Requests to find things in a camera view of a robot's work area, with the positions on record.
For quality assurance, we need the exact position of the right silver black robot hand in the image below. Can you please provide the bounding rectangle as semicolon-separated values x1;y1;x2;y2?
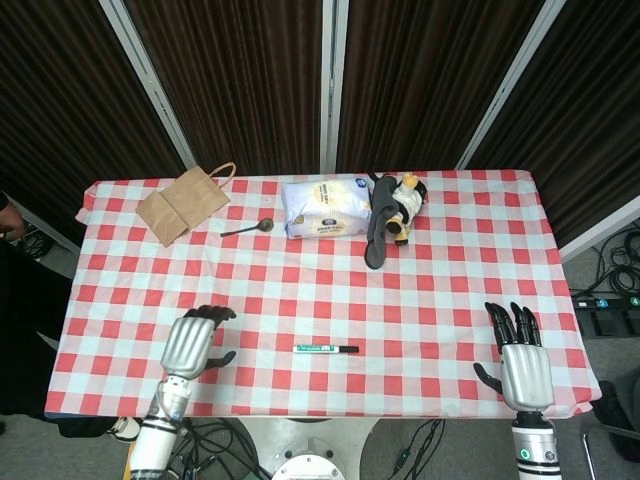
472;301;556;412

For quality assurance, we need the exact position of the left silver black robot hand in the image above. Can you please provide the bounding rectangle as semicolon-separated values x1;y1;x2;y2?
160;304;238;380

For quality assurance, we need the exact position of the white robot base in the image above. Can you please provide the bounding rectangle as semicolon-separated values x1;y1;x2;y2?
234;416;382;480

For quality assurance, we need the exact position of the black bag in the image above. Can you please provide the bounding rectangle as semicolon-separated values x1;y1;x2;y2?
592;380;640;447

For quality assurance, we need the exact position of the white shoe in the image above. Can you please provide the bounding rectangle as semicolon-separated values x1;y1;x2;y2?
107;416;142;442

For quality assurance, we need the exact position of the black power strip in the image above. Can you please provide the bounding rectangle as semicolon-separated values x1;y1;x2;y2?
572;294;640;312

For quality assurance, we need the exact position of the brown paper bag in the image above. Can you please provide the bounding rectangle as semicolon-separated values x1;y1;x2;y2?
135;162;236;248

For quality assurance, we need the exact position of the red white checkered tablecloth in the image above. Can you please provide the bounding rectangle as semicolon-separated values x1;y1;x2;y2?
43;168;601;419

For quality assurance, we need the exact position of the dark metal spoon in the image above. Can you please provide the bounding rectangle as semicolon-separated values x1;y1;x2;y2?
219;218;275;238

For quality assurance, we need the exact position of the person in black clothes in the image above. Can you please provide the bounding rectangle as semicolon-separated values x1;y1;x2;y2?
0;191;76;417

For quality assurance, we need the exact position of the white tissue pack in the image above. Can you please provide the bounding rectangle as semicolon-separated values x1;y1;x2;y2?
281;174;376;240

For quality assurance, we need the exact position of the white yellow plush toy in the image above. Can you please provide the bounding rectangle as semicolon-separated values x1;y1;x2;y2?
385;172;430;247

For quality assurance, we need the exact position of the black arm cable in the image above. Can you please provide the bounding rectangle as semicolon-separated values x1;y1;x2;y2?
167;418;201;480

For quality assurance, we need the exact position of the black floor cables bundle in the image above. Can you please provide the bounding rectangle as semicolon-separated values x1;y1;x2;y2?
584;232;640;296

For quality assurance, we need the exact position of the grey partition post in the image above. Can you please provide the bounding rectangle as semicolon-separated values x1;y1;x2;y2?
318;0;347;174
98;0;200;170
455;0;569;170
558;197;640;262

